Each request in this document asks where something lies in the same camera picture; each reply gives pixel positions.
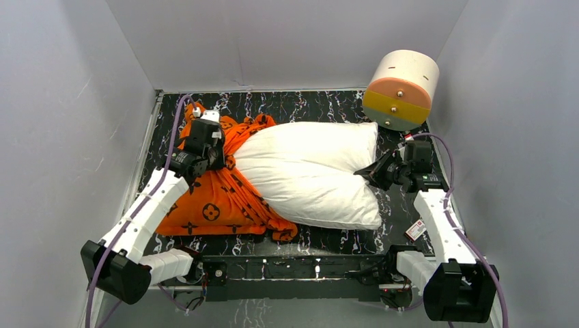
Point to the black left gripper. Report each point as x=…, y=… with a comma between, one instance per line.
x=216, y=150

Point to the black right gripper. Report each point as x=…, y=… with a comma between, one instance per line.
x=375, y=173

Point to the orange patterned plush pillowcase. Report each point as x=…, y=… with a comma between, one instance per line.
x=224, y=202

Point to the white pillow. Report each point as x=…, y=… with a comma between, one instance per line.
x=307, y=172

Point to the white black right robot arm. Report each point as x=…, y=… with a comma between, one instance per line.
x=456, y=286

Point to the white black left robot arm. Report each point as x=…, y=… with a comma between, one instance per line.
x=135, y=240

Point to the red white label tag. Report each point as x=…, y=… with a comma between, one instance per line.
x=416, y=230

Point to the white cylinder with coloured lid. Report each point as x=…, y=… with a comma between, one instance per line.
x=401, y=92

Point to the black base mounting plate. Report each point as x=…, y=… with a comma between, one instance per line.
x=365, y=278

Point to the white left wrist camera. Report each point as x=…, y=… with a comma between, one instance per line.
x=211, y=116

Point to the aluminium front rail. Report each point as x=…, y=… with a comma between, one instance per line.
x=128, y=280

